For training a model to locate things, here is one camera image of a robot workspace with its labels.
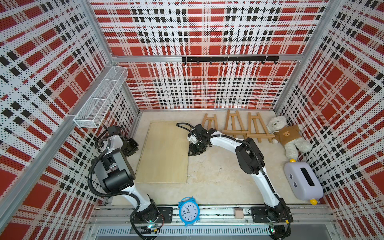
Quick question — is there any white wire mesh basket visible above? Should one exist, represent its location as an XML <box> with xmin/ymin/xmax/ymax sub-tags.
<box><xmin>74</xmin><ymin>66</ymin><xmax>128</xmax><ymax>129</ymax></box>

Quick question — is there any lavender toy toaster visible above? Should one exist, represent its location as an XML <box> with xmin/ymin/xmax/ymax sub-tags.
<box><xmin>284</xmin><ymin>162</ymin><xmax>324</xmax><ymax>202</ymax></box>

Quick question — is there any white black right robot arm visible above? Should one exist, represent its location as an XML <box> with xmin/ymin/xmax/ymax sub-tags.
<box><xmin>186</xmin><ymin>124</ymin><xmax>294</xmax><ymax>224</ymax></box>

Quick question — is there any white teddy bear brown hoodie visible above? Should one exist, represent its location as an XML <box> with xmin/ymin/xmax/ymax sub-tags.
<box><xmin>267</xmin><ymin>116</ymin><xmax>313</xmax><ymax>160</ymax></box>

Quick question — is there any blue alarm clock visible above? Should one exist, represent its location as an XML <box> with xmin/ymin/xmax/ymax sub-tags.
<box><xmin>178</xmin><ymin>197</ymin><xmax>200</xmax><ymax>227</ymax></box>

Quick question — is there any wooden easel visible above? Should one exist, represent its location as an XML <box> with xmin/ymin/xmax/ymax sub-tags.
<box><xmin>246</xmin><ymin>112</ymin><xmax>273</xmax><ymax>143</ymax></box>
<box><xmin>202</xmin><ymin>114</ymin><xmax>219</xmax><ymax>130</ymax></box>
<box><xmin>222</xmin><ymin>110</ymin><xmax>248</xmax><ymax>139</ymax></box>

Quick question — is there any small beige box on rail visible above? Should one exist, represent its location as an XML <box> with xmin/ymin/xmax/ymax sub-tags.
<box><xmin>234</xmin><ymin>208</ymin><xmax>244</xmax><ymax>219</ymax></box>

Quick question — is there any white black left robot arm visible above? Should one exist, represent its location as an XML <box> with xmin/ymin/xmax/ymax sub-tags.
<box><xmin>87</xmin><ymin>126</ymin><xmax>161</xmax><ymax>223</ymax></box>

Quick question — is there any black hook rail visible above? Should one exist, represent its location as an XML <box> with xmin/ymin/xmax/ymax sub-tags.
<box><xmin>181</xmin><ymin>56</ymin><xmax>280</xmax><ymax>63</ymax></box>

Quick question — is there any plywood board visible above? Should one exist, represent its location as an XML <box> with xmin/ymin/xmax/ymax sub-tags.
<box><xmin>136</xmin><ymin>121</ymin><xmax>189</xmax><ymax>184</ymax></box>

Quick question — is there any yellow small ball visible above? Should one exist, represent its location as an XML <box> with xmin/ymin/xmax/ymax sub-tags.
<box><xmin>310</xmin><ymin>199</ymin><xmax>318</xmax><ymax>206</ymax></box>

